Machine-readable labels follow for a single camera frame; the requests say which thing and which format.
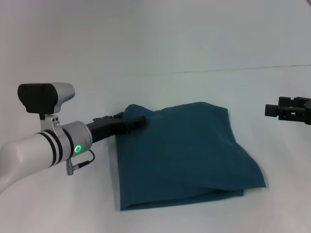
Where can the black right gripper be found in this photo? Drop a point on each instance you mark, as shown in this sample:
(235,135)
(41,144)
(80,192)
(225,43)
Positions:
(308,112)

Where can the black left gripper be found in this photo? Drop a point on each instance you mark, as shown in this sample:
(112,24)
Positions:
(107,128)

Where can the blue-green shirt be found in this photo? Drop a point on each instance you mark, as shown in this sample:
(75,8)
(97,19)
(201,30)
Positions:
(184,155)

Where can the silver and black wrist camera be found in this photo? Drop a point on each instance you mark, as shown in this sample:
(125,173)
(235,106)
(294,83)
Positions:
(41,97)

